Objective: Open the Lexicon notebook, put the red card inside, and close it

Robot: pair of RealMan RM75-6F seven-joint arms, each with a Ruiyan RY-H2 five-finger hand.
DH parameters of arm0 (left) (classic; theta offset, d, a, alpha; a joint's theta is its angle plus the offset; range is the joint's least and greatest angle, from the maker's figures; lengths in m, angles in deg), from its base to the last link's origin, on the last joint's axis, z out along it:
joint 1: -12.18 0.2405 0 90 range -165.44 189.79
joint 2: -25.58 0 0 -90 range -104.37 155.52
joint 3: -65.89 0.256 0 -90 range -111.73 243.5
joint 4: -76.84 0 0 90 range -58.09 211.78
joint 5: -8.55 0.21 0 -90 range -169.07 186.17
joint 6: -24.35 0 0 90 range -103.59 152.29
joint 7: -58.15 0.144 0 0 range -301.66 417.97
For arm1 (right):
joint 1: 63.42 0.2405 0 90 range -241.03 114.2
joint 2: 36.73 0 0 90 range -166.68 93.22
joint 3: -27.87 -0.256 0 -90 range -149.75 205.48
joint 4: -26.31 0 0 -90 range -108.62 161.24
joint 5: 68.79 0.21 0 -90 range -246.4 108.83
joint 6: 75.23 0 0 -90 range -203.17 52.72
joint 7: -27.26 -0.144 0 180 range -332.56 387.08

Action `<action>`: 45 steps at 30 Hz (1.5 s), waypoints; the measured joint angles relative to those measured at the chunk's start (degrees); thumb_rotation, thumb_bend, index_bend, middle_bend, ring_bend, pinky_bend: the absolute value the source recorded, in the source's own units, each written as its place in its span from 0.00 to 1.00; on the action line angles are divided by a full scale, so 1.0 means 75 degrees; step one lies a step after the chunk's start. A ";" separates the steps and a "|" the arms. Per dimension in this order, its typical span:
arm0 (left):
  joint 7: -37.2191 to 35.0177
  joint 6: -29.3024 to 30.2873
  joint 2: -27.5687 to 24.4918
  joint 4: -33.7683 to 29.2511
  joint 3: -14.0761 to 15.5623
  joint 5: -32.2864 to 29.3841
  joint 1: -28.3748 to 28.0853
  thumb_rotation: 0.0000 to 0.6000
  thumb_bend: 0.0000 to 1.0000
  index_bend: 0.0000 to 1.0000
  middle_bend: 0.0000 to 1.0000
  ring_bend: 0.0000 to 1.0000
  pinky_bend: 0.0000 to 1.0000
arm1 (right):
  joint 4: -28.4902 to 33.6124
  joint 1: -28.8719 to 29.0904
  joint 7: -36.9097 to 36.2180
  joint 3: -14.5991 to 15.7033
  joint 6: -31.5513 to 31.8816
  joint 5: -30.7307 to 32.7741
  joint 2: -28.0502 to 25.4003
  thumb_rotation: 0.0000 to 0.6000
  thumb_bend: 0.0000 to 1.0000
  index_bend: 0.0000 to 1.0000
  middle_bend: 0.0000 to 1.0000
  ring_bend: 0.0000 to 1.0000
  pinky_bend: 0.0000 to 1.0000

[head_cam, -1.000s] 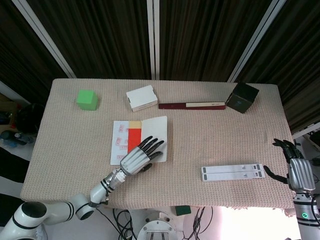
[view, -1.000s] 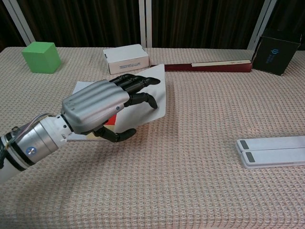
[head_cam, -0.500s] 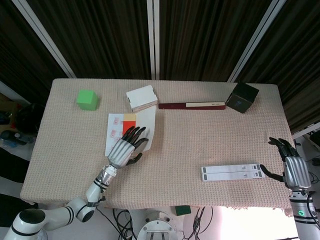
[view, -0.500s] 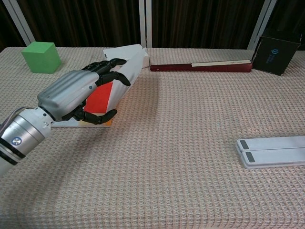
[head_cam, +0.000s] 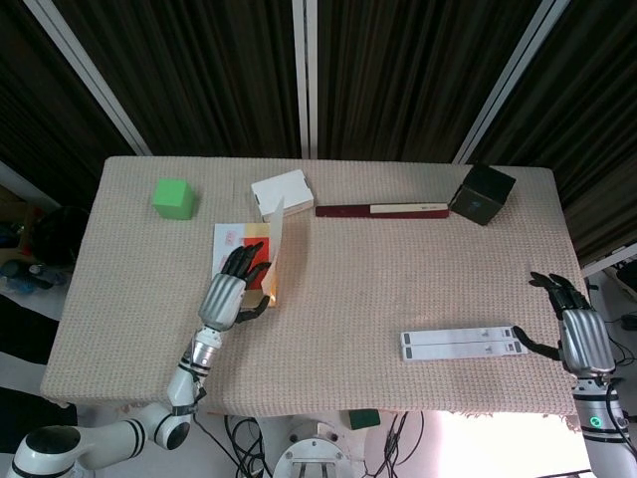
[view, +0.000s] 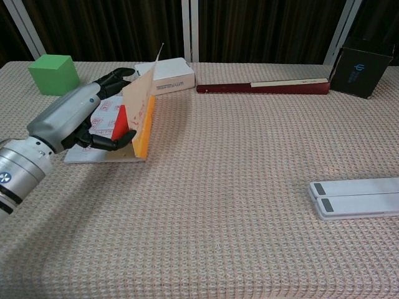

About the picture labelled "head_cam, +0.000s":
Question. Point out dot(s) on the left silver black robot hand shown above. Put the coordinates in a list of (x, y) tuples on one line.
[(221, 301)]

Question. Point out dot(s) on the black cube box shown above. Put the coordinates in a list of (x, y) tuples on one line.
[(483, 194)]

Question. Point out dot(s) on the beige woven tablecloth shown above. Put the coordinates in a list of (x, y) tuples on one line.
[(398, 279)]

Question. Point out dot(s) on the dark pleated curtain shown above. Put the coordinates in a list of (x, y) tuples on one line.
[(214, 74)]

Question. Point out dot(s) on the white frame post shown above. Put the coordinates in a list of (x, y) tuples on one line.
[(507, 84), (305, 74), (89, 74)]

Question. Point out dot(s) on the long dark red box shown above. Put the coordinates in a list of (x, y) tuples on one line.
[(348, 211)]

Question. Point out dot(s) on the long white flat box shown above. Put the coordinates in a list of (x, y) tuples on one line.
[(448, 351), (448, 336)]

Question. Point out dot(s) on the blue grey tool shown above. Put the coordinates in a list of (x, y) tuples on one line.
[(25, 279)]

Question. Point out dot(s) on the green cube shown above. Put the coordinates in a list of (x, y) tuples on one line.
[(171, 196)]

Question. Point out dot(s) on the white cardboard box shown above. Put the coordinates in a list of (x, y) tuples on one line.
[(281, 189)]

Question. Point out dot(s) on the round silver robot base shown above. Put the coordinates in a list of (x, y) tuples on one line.
[(311, 453)]

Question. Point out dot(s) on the small dark green block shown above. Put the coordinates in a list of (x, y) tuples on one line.
[(363, 419)]

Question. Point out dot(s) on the white yellow notebook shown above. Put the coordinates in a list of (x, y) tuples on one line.
[(226, 239)]

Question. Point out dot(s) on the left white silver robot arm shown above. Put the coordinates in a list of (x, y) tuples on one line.
[(181, 383)]

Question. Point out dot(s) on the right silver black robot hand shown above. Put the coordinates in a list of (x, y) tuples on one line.
[(587, 343)]

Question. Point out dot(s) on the red yellow card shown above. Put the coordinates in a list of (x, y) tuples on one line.
[(259, 231)]

